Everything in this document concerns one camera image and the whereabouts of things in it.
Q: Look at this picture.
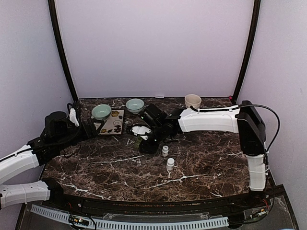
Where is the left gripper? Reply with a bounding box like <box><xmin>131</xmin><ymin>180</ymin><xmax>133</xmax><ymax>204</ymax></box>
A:
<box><xmin>55</xmin><ymin>118</ymin><xmax>105</xmax><ymax>152</ymax></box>

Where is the white pill bottle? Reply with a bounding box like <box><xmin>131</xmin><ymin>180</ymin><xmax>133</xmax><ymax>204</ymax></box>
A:
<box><xmin>162</xmin><ymin>145</ymin><xmax>169</xmax><ymax>157</ymax></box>
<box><xmin>166</xmin><ymin>158</ymin><xmax>175</xmax><ymax>171</ymax></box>

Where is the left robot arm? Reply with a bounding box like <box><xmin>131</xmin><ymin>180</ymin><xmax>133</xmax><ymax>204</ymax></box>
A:
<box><xmin>0</xmin><ymin>103</ymin><xmax>105</xmax><ymax>209</ymax></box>

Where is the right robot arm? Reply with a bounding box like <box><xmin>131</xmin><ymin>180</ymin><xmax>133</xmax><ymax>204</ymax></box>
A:
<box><xmin>139</xmin><ymin>100</ymin><xmax>278</xmax><ymax>208</ymax></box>

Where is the left teal ceramic bowl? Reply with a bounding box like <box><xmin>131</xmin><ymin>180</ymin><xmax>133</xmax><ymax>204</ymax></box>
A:
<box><xmin>91</xmin><ymin>104</ymin><xmax>112</xmax><ymax>120</ymax></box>

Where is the teal ceramic bowl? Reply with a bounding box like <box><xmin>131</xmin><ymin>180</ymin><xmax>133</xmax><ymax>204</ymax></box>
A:
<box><xmin>126</xmin><ymin>98</ymin><xmax>144</xmax><ymax>114</ymax></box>
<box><xmin>91</xmin><ymin>104</ymin><xmax>112</xmax><ymax>120</ymax></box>

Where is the square floral ceramic plate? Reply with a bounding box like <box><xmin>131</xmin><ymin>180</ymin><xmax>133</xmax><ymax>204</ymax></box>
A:
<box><xmin>92</xmin><ymin>110</ymin><xmax>124</xmax><ymax>136</ymax></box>

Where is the right teal ceramic bowl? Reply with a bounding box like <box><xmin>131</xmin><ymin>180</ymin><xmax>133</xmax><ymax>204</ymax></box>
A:
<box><xmin>126</xmin><ymin>98</ymin><xmax>144</xmax><ymax>114</ymax></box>

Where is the cream coral-print mug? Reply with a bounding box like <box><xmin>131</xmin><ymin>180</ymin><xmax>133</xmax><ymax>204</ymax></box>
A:
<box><xmin>184</xmin><ymin>94</ymin><xmax>202</xmax><ymax>109</ymax></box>

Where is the small green circuit board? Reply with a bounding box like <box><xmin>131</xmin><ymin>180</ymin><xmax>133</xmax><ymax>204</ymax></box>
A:
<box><xmin>69</xmin><ymin>215</ymin><xmax>90</xmax><ymax>226</ymax></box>

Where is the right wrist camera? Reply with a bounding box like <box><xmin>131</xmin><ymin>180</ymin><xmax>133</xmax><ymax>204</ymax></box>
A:
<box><xmin>126</xmin><ymin>125</ymin><xmax>152</xmax><ymax>140</ymax></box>

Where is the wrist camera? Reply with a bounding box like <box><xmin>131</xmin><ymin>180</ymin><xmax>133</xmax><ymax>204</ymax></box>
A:
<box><xmin>126</xmin><ymin>125</ymin><xmax>152</xmax><ymax>140</ymax></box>
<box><xmin>67</xmin><ymin>103</ymin><xmax>80</xmax><ymax>127</ymax></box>

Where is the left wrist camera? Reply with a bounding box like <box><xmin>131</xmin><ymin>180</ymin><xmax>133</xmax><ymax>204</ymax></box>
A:
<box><xmin>67</xmin><ymin>103</ymin><xmax>80</xmax><ymax>127</ymax></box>

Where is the white slotted cable duct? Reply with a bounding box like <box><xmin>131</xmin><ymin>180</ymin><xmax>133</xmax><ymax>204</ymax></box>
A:
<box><xmin>30</xmin><ymin>205</ymin><xmax>229</xmax><ymax>230</ymax></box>

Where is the black front table rail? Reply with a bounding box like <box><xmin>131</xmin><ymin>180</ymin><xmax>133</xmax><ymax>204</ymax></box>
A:
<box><xmin>42</xmin><ymin>178</ymin><xmax>275</xmax><ymax>216</ymax></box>

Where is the left black frame post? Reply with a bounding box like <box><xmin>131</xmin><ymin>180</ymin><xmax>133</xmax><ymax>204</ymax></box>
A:
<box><xmin>47</xmin><ymin>0</ymin><xmax>79</xmax><ymax>102</ymax></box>

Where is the black frame post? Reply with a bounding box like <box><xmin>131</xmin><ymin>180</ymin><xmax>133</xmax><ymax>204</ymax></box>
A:
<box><xmin>229</xmin><ymin>0</ymin><xmax>261</xmax><ymax>104</ymax></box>
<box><xmin>47</xmin><ymin>0</ymin><xmax>79</xmax><ymax>102</ymax></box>

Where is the right black frame post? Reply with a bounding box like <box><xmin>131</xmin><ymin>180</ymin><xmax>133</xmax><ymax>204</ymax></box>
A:
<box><xmin>229</xmin><ymin>0</ymin><xmax>261</xmax><ymax>104</ymax></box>

